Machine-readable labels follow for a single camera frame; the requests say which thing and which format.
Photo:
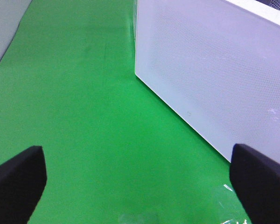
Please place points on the clear tape patch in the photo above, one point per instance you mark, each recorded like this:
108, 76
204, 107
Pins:
227, 207
144, 218

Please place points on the white microwave door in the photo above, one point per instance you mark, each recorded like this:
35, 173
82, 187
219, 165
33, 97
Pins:
216, 63

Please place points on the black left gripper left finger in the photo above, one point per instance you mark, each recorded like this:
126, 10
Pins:
22, 181

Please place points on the clear tape patch right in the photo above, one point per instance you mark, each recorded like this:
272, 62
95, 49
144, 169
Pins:
227, 207

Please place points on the clear tape patch centre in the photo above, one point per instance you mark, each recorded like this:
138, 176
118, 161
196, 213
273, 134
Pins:
144, 218

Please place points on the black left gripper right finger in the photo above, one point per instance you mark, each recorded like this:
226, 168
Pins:
256, 181

